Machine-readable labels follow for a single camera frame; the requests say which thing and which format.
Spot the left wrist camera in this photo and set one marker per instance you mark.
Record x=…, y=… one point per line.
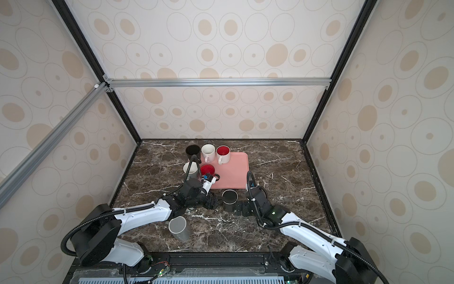
x=208, y=181

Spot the white mug front row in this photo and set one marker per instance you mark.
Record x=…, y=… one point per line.
x=223, y=154

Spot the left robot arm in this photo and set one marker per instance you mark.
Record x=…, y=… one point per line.
x=97, y=238

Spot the black mug white base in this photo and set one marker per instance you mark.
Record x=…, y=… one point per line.
x=193, y=150

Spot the pink rectangular tray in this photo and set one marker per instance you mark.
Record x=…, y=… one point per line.
x=233, y=175

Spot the pink mug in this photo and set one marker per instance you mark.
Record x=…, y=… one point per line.
x=208, y=152

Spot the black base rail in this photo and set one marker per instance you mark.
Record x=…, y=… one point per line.
x=200, y=268

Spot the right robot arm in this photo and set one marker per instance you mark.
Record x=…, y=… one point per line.
x=333, y=258

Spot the horizontal aluminium bar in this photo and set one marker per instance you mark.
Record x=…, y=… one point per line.
x=211, y=82

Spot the grey mug white interior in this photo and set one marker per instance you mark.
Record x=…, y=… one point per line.
x=191, y=170

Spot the black mug white rim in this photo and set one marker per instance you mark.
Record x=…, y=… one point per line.
x=229, y=198

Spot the diagonal aluminium bar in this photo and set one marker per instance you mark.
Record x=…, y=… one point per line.
x=22, y=172

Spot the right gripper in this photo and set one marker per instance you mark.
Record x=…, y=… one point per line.
x=246, y=208

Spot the dark grey mug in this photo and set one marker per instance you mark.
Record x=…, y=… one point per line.
x=180, y=229

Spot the red mug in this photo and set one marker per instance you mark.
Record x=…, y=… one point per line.
x=208, y=168

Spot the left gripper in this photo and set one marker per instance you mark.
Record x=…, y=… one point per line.
x=215, y=205

